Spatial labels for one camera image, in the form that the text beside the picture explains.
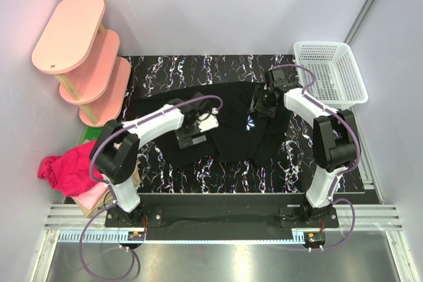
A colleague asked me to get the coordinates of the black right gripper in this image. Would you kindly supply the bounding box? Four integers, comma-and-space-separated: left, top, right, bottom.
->
247, 85, 278, 119

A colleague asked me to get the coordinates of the black t shirt flower print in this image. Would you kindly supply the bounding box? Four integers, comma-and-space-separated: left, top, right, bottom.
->
132, 80, 291, 169

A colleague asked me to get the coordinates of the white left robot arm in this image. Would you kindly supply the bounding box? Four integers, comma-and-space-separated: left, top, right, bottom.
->
89, 95, 220, 227

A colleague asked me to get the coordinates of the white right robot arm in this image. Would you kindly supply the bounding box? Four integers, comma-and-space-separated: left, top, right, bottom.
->
254, 88, 361, 227

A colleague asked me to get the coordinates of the beige t shirt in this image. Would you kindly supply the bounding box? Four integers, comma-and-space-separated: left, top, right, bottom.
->
132, 160, 141, 190

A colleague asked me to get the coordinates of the white plastic basket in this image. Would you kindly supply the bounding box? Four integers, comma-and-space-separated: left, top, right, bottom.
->
293, 41, 368, 110

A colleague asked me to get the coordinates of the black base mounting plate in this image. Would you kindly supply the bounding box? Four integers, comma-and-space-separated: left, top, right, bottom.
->
105, 194, 339, 243

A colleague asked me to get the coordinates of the green plastic folder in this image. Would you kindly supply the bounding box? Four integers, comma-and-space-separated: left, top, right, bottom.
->
80, 126, 102, 143

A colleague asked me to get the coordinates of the light pink t shirt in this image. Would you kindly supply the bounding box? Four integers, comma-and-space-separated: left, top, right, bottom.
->
73, 182, 108, 209

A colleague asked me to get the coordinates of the magenta red t shirt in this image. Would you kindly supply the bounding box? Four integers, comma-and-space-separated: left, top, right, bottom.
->
37, 140, 98, 197

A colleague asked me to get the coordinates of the pink three-tier shelf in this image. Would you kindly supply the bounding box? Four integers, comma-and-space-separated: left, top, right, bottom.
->
32, 0, 131, 127

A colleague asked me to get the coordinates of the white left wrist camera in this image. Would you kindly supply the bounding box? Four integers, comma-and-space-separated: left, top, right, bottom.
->
197, 108, 219, 132

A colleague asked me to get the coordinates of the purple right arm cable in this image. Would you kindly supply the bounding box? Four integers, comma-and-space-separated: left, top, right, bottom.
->
269, 63, 363, 252

